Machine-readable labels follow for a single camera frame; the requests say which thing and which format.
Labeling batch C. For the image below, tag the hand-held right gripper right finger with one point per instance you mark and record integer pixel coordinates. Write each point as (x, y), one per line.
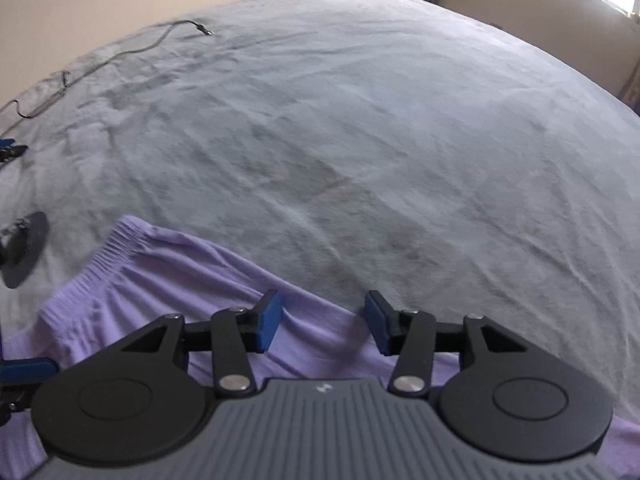
(375, 320)

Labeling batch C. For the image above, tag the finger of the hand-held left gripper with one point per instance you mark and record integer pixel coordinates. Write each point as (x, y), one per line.
(30, 366)

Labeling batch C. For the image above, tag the black blue clip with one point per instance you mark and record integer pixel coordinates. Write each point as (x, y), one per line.
(14, 152)

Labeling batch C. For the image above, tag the grey fleece blanket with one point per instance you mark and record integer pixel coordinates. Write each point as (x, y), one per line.
(350, 135)

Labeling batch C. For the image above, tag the purple shorts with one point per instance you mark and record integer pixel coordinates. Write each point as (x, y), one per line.
(165, 270)

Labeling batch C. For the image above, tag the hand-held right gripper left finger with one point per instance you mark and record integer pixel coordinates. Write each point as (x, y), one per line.
(267, 320)

